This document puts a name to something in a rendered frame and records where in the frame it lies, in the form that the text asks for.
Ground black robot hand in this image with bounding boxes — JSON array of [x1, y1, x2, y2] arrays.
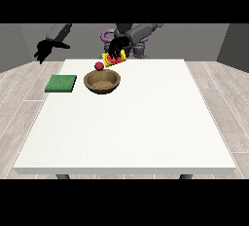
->
[[107, 36, 131, 59], [33, 39, 71, 65]]

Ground yellow cup with melon print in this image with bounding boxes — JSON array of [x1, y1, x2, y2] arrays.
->
[[101, 49, 127, 68]]

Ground small red ball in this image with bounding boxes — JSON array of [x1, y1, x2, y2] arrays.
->
[[93, 61, 105, 72]]

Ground green square pad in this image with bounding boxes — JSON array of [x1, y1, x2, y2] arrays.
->
[[44, 74, 78, 94]]

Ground brown wooden bowl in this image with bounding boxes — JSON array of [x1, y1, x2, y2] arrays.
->
[[83, 68, 122, 95]]

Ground grey robot trunk purple rings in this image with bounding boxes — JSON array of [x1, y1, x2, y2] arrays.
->
[[100, 23, 151, 60]]

